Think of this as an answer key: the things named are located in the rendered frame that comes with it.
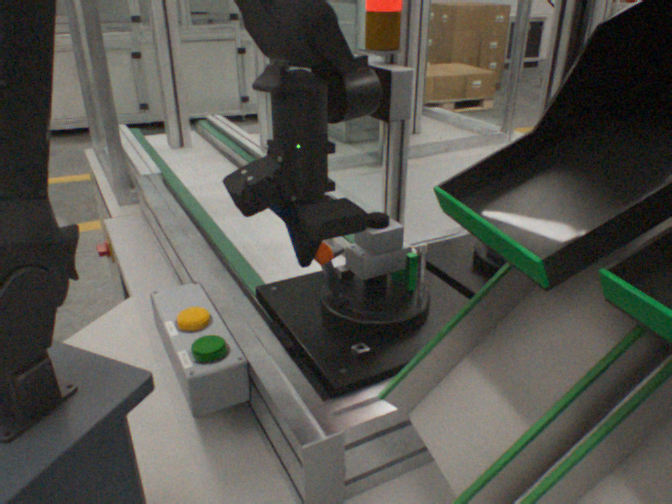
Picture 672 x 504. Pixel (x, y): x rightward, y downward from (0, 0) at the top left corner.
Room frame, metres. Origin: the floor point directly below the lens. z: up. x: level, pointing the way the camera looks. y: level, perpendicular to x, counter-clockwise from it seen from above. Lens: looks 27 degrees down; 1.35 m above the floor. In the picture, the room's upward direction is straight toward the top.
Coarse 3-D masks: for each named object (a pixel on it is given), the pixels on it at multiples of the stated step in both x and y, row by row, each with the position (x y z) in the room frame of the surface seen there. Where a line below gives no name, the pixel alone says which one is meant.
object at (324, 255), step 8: (320, 248) 0.57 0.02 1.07; (328, 248) 0.57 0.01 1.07; (336, 248) 0.59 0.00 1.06; (344, 248) 0.58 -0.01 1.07; (320, 256) 0.56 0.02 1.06; (328, 256) 0.57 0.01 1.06; (336, 256) 0.58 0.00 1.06; (320, 264) 0.57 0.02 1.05; (328, 264) 0.57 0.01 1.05; (328, 272) 0.57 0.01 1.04; (328, 280) 0.58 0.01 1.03; (336, 280) 0.58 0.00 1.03; (336, 288) 0.58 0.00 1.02; (336, 296) 0.58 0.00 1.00
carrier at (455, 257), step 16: (448, 240) 0.81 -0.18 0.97; (464, 240) 0.81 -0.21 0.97; (432, 256) 0.75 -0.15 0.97; (448, 256) 0.75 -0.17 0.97; (464, 256) 0.75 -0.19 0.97; (480, 256) 0.71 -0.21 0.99; (496, 256) 0.69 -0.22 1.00; (432, 272) 0.72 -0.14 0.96; (448, 272) 0.70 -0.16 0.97; (464, 272) 0.70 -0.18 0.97; (480, 272) 0.70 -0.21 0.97; (496, 272) 0.68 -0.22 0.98; (464, 288) 0.66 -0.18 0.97; (480, 288) 0.66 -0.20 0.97
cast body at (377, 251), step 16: (368, 224) 0.60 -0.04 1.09; (384, 224) 0.60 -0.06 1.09; (368, 240) 0.59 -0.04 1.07; (384, 240) 0.59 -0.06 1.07; (400, 240) 0.60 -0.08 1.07; (352, 256) 0.60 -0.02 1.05; (368, 256) 0.58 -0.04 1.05; (384, 256) 0.59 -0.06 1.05; (400, 256) 0.60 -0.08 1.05; (352, 272) 0.60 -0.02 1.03; (368, 272) 0.58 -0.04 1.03; (384, 272) 0.59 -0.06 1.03
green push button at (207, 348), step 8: (208, 336) 0.54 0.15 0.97; (216, 336) 0.54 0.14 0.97; (192, 344) 0.53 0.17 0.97; (200, 344) 0.52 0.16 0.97; (208, 344) 0.52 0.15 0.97; (216, 344) 0.52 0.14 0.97; (224, 344) 0.52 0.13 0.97; (192, 352) 0.51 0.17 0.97; (200, 352) 0.51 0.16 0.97; (208, 352) 0.51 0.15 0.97; (216, 352) 0.51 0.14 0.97; (224, 352) 0.52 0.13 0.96; (200, 360) 0.51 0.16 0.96; (208, 360) 0.50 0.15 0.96
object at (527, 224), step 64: (640, 0) 0.45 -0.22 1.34; (576, 64) 0.43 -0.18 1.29; (640, 64) 0.45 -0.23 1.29; (576, 128) 0.43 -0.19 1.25; (640, 128) 0.40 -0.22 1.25; (448, 192) 0.40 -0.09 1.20; (512, 192) 0.39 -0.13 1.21; (576, 192) 0.36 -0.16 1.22; (640, 192) 0.33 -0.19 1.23; (512, 256) 0.30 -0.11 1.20; (576, 256) 0.28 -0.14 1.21
